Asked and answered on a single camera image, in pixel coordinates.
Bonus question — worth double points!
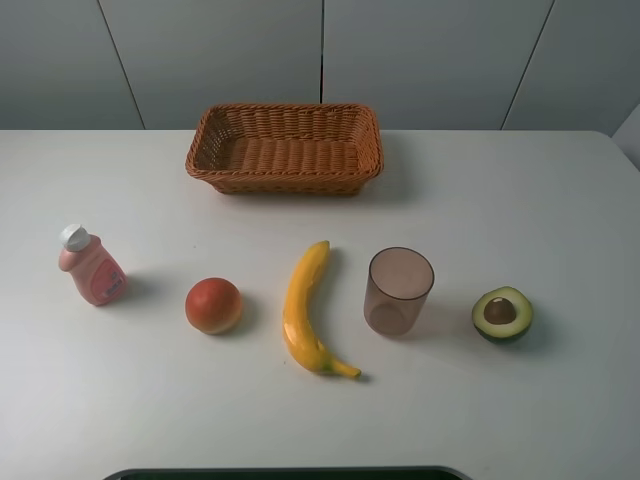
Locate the halved avocado with pit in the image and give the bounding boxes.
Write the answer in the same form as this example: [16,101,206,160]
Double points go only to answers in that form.
[471,286,534,343]

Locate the brown wicker basket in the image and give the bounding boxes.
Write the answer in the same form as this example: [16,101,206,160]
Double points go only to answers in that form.
[185,103,384,195]

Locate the yellow banana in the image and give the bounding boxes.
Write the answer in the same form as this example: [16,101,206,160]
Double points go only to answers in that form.
[282,240,361,379]

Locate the translucent brown plastic cup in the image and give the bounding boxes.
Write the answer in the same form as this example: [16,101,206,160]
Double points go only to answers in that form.
[364,247,435,336]

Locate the red orange peach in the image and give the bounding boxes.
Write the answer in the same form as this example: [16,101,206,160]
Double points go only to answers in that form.
[185,277,243,335]

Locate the pink bottle white cap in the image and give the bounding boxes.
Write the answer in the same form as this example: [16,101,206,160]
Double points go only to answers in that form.
[58,224,127,306]

